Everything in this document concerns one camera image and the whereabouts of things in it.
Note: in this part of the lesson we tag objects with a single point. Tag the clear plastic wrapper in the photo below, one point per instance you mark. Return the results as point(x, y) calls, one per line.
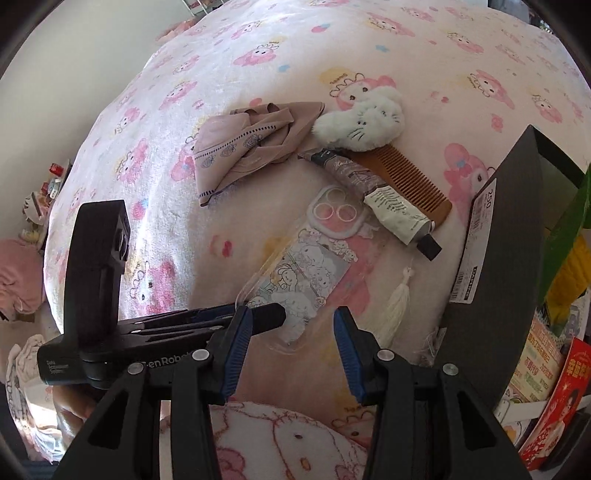
point(431, 346)

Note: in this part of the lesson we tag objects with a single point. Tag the white printed cloth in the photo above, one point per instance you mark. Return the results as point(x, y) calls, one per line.
point(32, 397)

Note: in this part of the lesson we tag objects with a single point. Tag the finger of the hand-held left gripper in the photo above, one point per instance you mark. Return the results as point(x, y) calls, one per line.
point(270, 316)
point(203, 314)

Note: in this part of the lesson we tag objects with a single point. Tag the black cardboard box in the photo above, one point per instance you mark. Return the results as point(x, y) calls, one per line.
point(503, 249)

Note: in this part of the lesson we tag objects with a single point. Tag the red printed magazine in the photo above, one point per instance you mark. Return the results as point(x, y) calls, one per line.
point(558, 406)

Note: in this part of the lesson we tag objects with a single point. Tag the pink cat print pillow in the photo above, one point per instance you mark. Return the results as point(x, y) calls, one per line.
point(286, 443)

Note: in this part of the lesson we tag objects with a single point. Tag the green packet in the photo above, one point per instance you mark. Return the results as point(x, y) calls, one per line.
point(570, 221)

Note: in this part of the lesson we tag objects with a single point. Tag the clear cartoon phone case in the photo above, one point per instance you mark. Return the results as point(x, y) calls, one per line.
point(304, 272)

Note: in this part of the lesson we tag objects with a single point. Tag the beige cloth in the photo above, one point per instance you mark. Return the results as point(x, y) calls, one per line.
point(295, 124)

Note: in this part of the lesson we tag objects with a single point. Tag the cluttered small shelf items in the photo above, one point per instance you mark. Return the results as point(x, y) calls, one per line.
point(46, 194)

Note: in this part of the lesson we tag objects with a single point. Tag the hand cream tube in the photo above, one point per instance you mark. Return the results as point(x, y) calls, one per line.
point(392, 207)

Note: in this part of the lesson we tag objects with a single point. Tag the person's left hand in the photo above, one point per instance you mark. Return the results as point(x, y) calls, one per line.
point(76, 408)

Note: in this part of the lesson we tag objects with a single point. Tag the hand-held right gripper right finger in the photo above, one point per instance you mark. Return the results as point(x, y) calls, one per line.
point(348, 355)

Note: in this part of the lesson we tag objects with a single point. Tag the pink patterned handkerchief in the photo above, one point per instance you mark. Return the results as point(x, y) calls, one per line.
point(226, 147)

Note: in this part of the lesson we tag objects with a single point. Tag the brown wooden comb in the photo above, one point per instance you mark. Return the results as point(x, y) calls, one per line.
point(406, 180)

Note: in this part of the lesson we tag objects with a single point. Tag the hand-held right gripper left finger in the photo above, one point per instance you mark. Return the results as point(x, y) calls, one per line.
point(235, 350)

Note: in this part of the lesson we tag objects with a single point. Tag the pink bundled cloth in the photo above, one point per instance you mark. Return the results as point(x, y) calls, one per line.
point(21, 277)

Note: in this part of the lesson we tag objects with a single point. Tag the pink cartoon printed blanket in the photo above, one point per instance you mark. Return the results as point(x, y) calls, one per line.
point(286, 55)

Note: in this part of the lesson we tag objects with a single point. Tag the yellow packet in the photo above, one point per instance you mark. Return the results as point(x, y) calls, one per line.
point(572, 281)

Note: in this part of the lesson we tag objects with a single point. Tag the white tassel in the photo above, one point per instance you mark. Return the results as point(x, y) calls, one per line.
point(392, 304)

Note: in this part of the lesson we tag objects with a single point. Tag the colourful printed carton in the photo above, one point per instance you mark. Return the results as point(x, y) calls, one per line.
point(535, 360)

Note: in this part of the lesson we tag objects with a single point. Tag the white plush cat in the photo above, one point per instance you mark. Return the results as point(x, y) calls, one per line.
point(358, 120)

